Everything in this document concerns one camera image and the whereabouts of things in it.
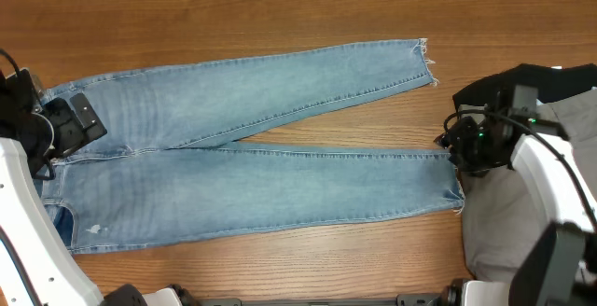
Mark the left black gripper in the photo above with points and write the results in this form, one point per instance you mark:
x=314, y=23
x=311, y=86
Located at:
x=75, y=132

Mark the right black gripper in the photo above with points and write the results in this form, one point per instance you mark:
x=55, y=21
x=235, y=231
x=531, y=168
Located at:
x=455, y=137

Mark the light blue denim jeans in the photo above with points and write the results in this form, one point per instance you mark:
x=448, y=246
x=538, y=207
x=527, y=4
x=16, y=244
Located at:
x=175, y=166

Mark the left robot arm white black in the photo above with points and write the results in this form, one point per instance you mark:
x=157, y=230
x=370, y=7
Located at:
x=36, y=268

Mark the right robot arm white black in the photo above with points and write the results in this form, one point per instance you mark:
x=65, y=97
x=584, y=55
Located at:
x=529, y=175

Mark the grey folded trousers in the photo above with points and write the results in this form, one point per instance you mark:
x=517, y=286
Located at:
x=500, y=221

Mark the black folded garment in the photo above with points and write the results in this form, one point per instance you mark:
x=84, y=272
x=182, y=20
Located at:
x=553, y=84

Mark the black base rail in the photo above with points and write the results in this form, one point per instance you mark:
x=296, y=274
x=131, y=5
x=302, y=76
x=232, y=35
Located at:
x=431, y=299

